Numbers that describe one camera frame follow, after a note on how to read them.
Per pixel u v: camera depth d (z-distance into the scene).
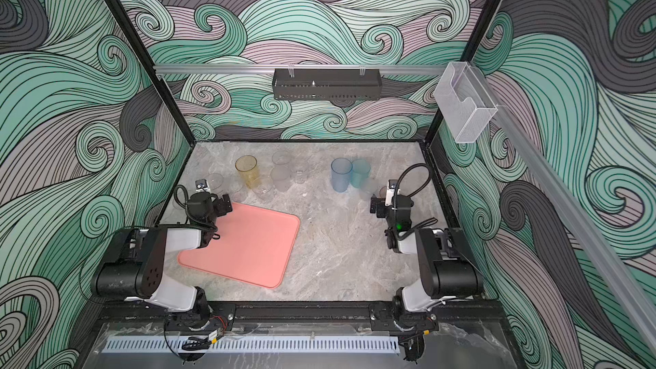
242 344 0.70
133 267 0.44
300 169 1.07
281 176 1.07
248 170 0.93
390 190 0.82
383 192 0.95
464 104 0.76
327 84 0.92
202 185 0.81
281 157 1.08
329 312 0.77
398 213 0.70
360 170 0.93
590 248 0.49
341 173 0.97
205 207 0.74
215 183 0.95
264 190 1.01
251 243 1.00
